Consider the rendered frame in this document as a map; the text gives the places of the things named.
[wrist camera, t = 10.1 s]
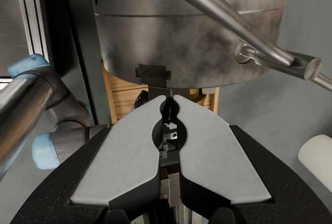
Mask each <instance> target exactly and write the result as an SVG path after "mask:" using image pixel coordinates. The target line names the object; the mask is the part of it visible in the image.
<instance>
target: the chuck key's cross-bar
mask: <svg viewBox="0 0 332 224"><path fill-rule="evenodd" d="M185 1H186V2H188V3H189V4H190V5H192V6H193V7H195V8H196V9H198V10H199V11H201V12H202V13H203V14H205V15H206V16H208V17H209V18H211V19H212V20H213V21H215V22H216V23H218V24H219V25H221V26H222V27H223V28H225V29H226V30H228V31H229V32H231V33H232V34H234V35H235V36H236V37H238V38H239V39H241V40H242V41H244V42H245V43H247V44H248V45H250V46H251V47H252V48H254V49H255V50H257V51H258V52H260V53H261V54H263V55H264V56H266V57H268V58H270V59H272V60H273V61H275V62H277V63H279V64H281V65H283V66H284V67H290V66H291V65H292V64H293V62H294V60H295V57H294V56H293V55H291V54H289V53H288V52H286V51H285V50H283V49H281V48H280V47H278V46H277V45H275V44H274V43H272V42H271V41H270V40H268V39H267V38H266V37H265V36H264V35H263V34H262V33H261V32H260V31H258V30H257V29H256V28H255V27H254V26H253V25H252V24H251V23H249V22H248V21H247V20H246V19H245V18H244V17H243V16H242V15H240V14H239V13H238V11H236V10H235V9H234V8H233V7H232V6H231V5H230V4H229V3H228V2H226V1H225V0H185ZM311 81H312V82H314V83H315V84H317V85H319V86H321V87H323V88H325V89H326V90H328V91H330V92H332V80H331V79H330V78H328V77H326V76H325V75H323V74H322V73H319V74H318V76H317V77H316V78H314V79H312V80H311Z"/></svg>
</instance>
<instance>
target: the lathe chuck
mask: <svg viewBox="0 0 332 224"><path fill-rule="evenodd" d="M285 8H286V7H285V6H284V7H281V8H276V9H270V10H261V11H251V12H239V14H240V15H242V16H243V17H244V18H245V19H246V20H247V21H248V22H249V23H251V24H252V25H253V26H254V27H255V28H256V29H257V30H258V31H260V32H261V33H262V34H263V35H264V36H265V37H266V38H267V39H268V40H270V41H271V42H272V43H274V44H275V45H277V44H278V39H279V35H280V30H281V25H282V21H283V16H284V12H285ZM94 16H95V22H96V27H97V32H98V37H99V42H100V47H101V53H102V58H103V63H104V67H105V69H106V70H107V71H108V72H109V73H110V74H112V75H113V76H115V77H117V78H119V79H121V80H124V81H127V82H130V83H133V84H138V85H142V84H143V83H142V76H139V75H138V71H137V68H139V67H141V64H144V65H155V66H165V67H166V71H171V79H168V80H167V81H166V87H167V88H168V89H205V88H216V87H223V86H229V85H234V84H239V83H243V82H246V81H249V80H252V79H255V78H257V77H259V76H261V75H263V74H264V73H266V72H267V71H269V70H270V68H267V67H264V66H261V65H258V64H256V63H255V61H254V59H252V58H251V59H250V60H248V61H247V62H245V63H238V62H237V61H236V59H235V50H236V47H237V45H238V44H239V42H240V41H241V39H239V38H238V37H236V36H235V35H234V34H232V33H231V32H229V31H228V30H226V29H225V28H223V27H222V26H221V25H219V24H218V23H216V22H215V21H213V20H212V19H211V18H209V17H208V16H206V15H178V16H115V15H102V14H96V13H94Z"/></svg>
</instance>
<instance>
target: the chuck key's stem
mask: <svg viewBox="0 0 332 224"><path fill-rule="evenodd" d="M285 51H286V52H288V53H289V54H291V55H293V56H294V57H295V60H294V62H293V64H292V65H291V66H290V67H284V66H283V65H281V64H279V63H277V62H275V61H273V60H272V59H270V58H268V57H266V56H264V55H263V54H261V53H260V52H258V51H257V50H255V49H254V48H252V47H251V46H250V45H247V44H244V46H243V48H242V50H241V52H240V55H242V56H244V57H248V58H252V59H254V61H255V63H256V64H258V65H261V66H264V67H267V68H270V69H273V70H276V71H279V72H282V73H285V74H288V75H291V76H294V77H297V78H300V79H303V80H306V81H310V80H312V79H314V78H316V77H317V76H318V74H319V73H320V71H321V69H322V61H321V59H320V58H318V57H314V56H310V55H305V54H301V53H297V52H292V51H288V50H285Z"/></svg>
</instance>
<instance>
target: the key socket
mask: <svg viewBox="0 0 332 224"><path fill-rule="evenodd" d="M244 44H247V43H245V42H244V41H242V40H241V41H240V42H239V44H238V45H237V47H236V50H235V59H236V61H237V62H238V63H245V62H247V61H248V60H250V58H248V57H244V56H242V55H240V52H241V50H242V48H243V46H244ZM247 45H248V44H247Z"/></svg>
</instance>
